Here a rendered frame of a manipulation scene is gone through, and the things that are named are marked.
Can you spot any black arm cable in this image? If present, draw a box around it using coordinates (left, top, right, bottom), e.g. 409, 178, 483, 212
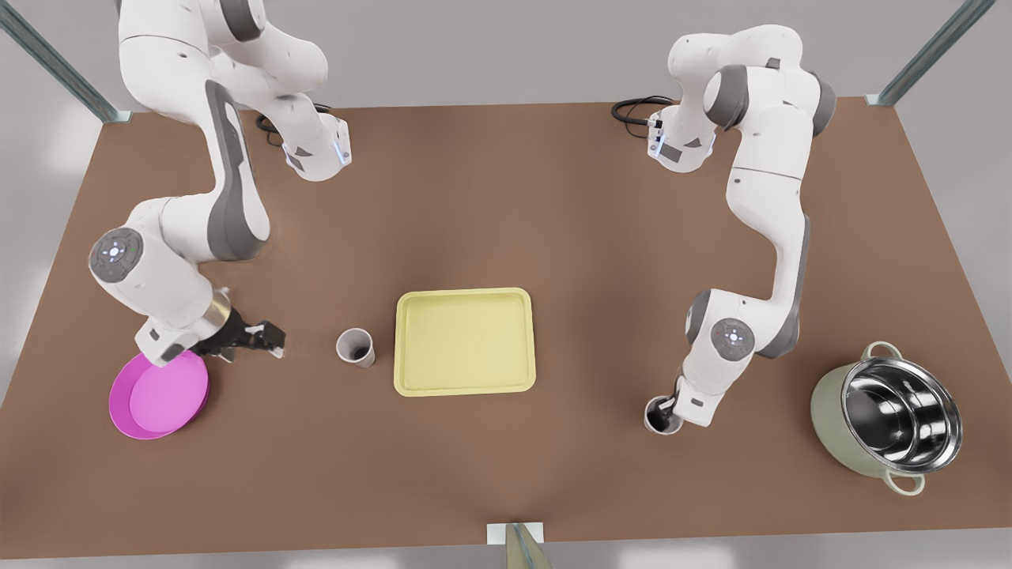
610, 96, 678, 128
254, 102, 334, 149

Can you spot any white IKEA cup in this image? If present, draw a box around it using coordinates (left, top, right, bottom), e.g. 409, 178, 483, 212
643, 395, 685, 436
335, 327, 376, 369

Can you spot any pink round plate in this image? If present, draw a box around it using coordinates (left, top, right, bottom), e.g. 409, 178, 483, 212
108, 350, 211, 441

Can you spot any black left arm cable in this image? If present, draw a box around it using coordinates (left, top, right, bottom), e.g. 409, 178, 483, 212
610, 96, 678, 128

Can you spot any silver frame post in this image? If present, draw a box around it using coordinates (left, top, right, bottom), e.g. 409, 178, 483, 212
0, 0, 132, 125
485, 522, 555, 569
864, 0, 999, 108

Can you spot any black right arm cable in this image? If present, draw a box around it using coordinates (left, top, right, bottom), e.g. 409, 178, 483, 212
254, 102, 334, 149

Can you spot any pale green steel pot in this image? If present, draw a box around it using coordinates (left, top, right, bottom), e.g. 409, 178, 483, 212
810, 341, 964, 497

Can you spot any yellow rectangular tray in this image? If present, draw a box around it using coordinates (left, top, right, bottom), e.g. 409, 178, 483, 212
393, 287, 538, 398

